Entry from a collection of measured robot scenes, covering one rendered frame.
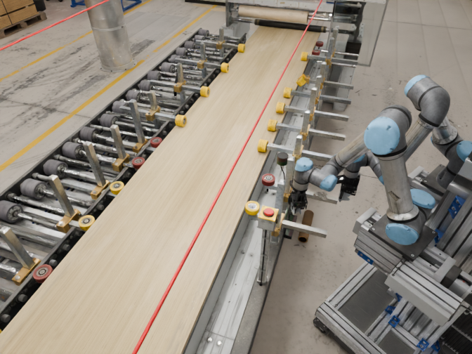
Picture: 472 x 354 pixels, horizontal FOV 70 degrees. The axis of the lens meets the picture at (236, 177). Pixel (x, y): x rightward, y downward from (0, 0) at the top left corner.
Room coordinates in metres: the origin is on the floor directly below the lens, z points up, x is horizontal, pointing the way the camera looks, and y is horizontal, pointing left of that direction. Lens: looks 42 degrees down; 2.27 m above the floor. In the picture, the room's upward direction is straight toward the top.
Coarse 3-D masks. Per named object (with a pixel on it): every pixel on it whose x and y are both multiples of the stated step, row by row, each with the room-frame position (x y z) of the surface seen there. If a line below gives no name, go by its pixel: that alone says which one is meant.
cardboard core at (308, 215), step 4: (304, 212) 1.99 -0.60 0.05; (308, 212) 1.96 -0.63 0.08; (312, 212) 1.97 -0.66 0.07; (304, 216) 1.92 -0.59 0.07; (308, 216) 1.91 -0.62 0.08; (312, 216) 1.93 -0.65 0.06; (304, 220) 1.88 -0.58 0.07; (308, 220) 1.87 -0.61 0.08; (312, 220) 1.90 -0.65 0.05; (304, 224) 1.83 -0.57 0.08; (308, 224) 1.83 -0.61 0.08; (300, 232) 1.75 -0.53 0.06; (304, 232) 1.74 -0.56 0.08; (300, 236) 1.71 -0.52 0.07; (304, 236) 1.70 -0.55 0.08; (308, 236) 1.73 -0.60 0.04; (300, 240) 1.71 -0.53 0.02; (304, 240) 1.71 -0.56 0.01
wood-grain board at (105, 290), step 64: (256, 64) 3.10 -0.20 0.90; (192, 128) 2.03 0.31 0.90; (256, 128) 2.03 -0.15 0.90; (128, 192) 1.37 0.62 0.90; (192, 192) 1.37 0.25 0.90; (128, 256) 0.94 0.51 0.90; (192, 256) 0.94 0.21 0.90; (64, 320) 0.63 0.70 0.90; (128, 320) 0.63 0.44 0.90; (192, 320) 0.63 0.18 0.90
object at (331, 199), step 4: (276, 184) 1.49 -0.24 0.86; (268, 188) 1.48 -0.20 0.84; (272, 188) 1.47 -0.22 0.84; (276, 188) 1.46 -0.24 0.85; (308, 192) 1.42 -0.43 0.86; (312, 192) 1.42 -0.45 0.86; (308, 196) 1.40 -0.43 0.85; (312, 196) 1.39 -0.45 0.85; (328, 196) 1.39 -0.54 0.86; (332, 196) 1.39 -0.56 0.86; (320, 200) 1.38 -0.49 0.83; (324, 200) 1.37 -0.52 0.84; (328, 200) 1.36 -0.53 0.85; (332, 200) 1.36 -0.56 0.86; (336, 200) 1.35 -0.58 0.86
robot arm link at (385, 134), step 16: (384, 112) 1.04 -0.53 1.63; (400, 112) 1.03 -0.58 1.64; (368, 128) 0.99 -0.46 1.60; (384, 128) 0.95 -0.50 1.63; (400, 128) 0.96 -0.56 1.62; (368, 144) 0.97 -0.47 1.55; (384, 144) 0.93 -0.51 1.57; (400, 144) 0.94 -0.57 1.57; (384, 160) 0.94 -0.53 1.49; (400, 160) 0.93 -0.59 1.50; (384, 176) 0.94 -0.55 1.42; (400, 176) 0.91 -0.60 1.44; (400, 192) 0.89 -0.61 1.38; (400, 208) 0.87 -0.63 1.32; (416, 208) 0.89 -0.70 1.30; (400, 224) 0.84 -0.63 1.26; (416, 224) 0.84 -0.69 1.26; (400, 240) 0.83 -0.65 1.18; (416, 240) 0.81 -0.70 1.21
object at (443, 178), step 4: (448, 168) 1.31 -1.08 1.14; (440, 172) 1.35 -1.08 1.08; (444, 172) 1.32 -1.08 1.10; (448, 172) 1.30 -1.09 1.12; (452, 172) 1.28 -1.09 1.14; (440, 176) 1.33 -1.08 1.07; (444, 176) 1.30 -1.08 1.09; (448, 176) 1.29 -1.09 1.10; (452, 176) 1.28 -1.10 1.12; (436, 180) 1.33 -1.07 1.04; (440, 180) 1.30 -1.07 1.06; (444, 180) 1.29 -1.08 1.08; (448, 180) 1.28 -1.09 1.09; (452, 180) 1.27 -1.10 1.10; (440, 184) 1.29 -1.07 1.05; (444, 184) 1.28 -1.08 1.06; (448, 184) 1.26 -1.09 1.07
